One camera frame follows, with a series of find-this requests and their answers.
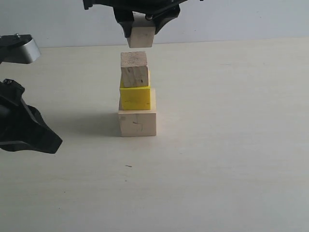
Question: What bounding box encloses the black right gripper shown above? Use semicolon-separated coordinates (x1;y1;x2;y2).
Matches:
83;0;185;38

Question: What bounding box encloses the medium small wooden cube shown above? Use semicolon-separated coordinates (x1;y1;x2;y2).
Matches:
121;51;149;87

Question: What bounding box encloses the yellow cube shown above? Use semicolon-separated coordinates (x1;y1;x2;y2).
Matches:
119;72;151;110

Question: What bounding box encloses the large light wooden cube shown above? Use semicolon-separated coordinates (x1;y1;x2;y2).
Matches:
118;88;157;137

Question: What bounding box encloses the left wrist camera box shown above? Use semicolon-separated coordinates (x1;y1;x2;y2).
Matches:
0;33;41;64

